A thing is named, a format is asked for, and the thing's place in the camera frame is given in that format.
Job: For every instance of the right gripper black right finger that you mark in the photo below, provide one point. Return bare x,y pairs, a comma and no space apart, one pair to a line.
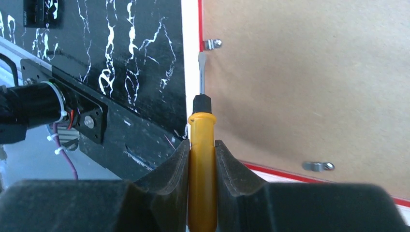
248,203

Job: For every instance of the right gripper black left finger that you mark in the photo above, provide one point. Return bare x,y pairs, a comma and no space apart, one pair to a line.
157,202

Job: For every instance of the yellow handled screwdriver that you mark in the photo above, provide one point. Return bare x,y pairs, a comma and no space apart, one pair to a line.
202,198

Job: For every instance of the red picture frame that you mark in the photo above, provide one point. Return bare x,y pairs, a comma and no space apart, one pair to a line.
308,90

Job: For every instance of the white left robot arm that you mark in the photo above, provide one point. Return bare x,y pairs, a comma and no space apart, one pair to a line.
25,107

